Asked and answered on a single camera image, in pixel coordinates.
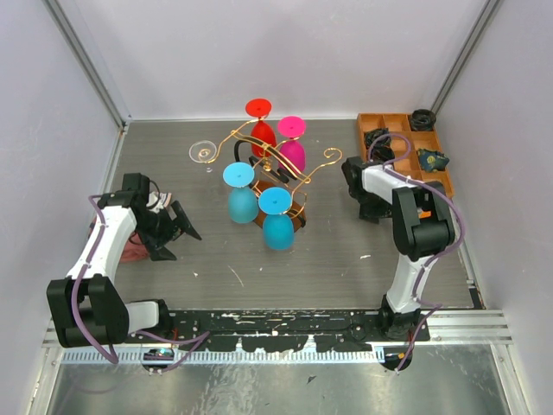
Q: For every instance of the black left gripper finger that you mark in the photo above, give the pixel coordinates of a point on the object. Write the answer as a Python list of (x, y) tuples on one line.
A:
[(182, 223), (160, 253)]

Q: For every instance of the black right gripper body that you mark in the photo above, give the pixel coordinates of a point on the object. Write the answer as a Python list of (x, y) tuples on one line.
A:
[(365, 196)]

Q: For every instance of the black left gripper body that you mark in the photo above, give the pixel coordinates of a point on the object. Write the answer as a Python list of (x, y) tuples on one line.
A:
[(157, 229)]

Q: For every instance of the magenta wine glass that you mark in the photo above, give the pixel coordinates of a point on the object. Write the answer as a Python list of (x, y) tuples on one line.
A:
[(292, 128)]

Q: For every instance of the red wine glass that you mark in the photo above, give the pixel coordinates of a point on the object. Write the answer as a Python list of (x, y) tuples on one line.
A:
[(260, 108)]

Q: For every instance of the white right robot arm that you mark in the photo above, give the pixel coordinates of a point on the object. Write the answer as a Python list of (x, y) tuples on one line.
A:
[(422, 230)]

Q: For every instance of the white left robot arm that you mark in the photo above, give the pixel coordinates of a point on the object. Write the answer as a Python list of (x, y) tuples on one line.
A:
[(85, 306)]

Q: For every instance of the light blue wine glass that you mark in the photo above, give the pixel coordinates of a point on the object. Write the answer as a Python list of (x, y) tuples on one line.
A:
[(242, 201)]

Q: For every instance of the clear wine glass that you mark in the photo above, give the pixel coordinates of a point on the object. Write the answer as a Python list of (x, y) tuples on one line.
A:
[(203, 152)]

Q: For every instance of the wooden rack base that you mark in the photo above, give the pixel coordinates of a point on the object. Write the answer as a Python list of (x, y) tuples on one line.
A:
[(296, 212)]

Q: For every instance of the pink cloth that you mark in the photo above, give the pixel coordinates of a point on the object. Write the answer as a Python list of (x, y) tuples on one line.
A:
[(133, 249)]

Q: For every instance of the patterned folded cloth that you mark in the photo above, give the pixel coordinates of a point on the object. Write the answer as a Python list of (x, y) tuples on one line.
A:
[(158, 201)]

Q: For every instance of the rolled dark green tie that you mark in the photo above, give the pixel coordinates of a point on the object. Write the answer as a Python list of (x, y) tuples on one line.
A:
[(378, 145)]

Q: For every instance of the wooden compartment tray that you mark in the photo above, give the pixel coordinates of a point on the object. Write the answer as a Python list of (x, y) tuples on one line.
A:
[(410, 166)]

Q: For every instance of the rolled black tie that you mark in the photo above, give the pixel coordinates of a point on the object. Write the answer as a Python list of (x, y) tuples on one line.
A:
[(422, 120)]

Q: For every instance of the gold wire glass rack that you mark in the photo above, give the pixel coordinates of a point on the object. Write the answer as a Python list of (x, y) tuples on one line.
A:
[(274, 164)]

